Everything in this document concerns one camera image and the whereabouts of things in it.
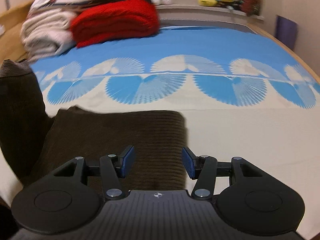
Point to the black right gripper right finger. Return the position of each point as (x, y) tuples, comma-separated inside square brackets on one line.
[(244, 196)]

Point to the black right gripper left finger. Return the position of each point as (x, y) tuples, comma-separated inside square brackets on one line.
[(71, 195)]

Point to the dark brown corduroy pants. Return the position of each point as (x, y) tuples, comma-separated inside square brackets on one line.
[(34, 144)]

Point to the folded white blanket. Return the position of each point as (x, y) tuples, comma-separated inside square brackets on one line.
[(47, 34)]

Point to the purple box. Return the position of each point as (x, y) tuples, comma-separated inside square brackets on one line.
[(286, 31)]

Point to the red knitted blanket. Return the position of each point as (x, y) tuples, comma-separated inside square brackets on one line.
[(114, 21)]

